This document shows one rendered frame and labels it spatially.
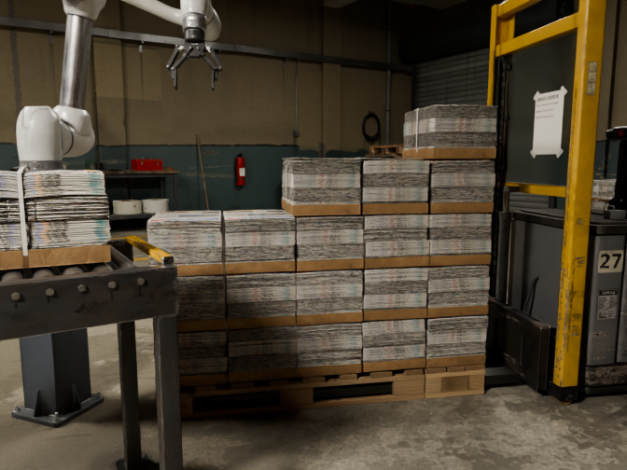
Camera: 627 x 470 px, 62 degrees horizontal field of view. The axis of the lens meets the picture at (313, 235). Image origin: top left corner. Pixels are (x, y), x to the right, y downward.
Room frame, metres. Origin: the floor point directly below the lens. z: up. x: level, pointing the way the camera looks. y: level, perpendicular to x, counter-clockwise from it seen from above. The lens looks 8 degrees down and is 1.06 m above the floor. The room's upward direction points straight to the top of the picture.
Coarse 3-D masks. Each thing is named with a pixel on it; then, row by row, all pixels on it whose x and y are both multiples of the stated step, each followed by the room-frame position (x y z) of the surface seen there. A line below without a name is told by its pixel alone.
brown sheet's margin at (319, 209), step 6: (282, 204) 2.45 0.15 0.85; (288, 204) 2.21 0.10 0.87; (318, 204) 2.12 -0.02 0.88; (324, 204) 2.13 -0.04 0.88; (330, 204) 2.13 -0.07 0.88; (336, 204) 2.13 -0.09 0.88; (342, 204) 2.14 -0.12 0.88; (348, 204) 2.14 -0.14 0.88; (354, 204) 2.15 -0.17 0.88; (360, 204) 2.15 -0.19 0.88; (288, 210) 2.22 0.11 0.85; (294, 210) 2.11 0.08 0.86; (300, 210) 2.11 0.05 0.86; (306, 210) 2.11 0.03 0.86; (312, 210) 2.12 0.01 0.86; (318, 210) 2.12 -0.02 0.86; (324, 210) 2.13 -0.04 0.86; (330, 210) 2.13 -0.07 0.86; (336, 210) 2.14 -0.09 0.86; (342, 210) 2.14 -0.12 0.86; (348, 210) 2.14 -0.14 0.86; (354, 210) 2.15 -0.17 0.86
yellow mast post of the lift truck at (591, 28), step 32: (576, 64) 2.16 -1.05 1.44; (576, 96) 2.15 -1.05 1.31; (576, 128) 2.14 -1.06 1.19; (576, 160) 2.13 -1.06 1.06; (576, 192) 2.12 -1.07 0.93; (576, 224) 2.13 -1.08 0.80; (576, 256) 2.13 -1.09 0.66; (576, 288) 2.13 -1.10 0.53; (576, 320) 2.13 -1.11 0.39; (576, 352) 2.13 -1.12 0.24; (576, 384) 2.14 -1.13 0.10
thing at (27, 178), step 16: (16, 176) 1.21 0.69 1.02; (32, 176) 1.23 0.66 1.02; (16, 192) 1.21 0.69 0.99; (32, 192) 1.23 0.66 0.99; (16, 208) 1.21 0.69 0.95; (32, 208) 1.23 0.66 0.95; (16, 224) 1.22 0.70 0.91; (32, 224) 1.23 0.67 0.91; (16, 240) 1.22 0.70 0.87; (32, 240) 1.23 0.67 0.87
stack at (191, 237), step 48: (192, 240) 2.03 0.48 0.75; (240, 240) 2.08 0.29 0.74; (288, 240) 2.11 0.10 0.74; (336, 240) 2.15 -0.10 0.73; (384, 240) 2.18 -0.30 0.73; (192, 288) 2.03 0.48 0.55; (240, 288) 2.06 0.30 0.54; (288, 288) 2.10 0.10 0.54; (336, 288) 2.14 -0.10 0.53; (384, 288) 2.18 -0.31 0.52; (192, 336) 2.04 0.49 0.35; (240, 336) 2.06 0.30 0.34; (288, 336) 2.10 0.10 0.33; (336, 336) 2.14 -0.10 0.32; (384, 336) 2.18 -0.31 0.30; (240, 384) 2.06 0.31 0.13; (288, 384) 2.10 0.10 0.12; (336, 384) 2.14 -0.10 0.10
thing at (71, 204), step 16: (48, 176) 1.24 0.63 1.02; (64, 176) 1.27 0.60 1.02; (80, 176) 1.27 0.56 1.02; (96, 176) 1.28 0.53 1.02; (48, 192) 1.24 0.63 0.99; (64, 192) 1.25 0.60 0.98; (80, 192) 1.27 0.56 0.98; (96, 192) 1.28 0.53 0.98; (48, 208) 1.24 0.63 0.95; (64, 208) 1.25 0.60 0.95; (80, 208) 1.27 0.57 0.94; (96, 208) 1.28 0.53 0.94; (48, 224) 1.24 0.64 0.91; (64, 224) 1.26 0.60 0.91; (80, 224) 1.27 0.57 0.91; (96, 224) 1.29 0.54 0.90; (48, 240) 1.24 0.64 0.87; (64, 240) 1.25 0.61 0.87; (80, 240) 1.27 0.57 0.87; (96, 240) 1.29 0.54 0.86
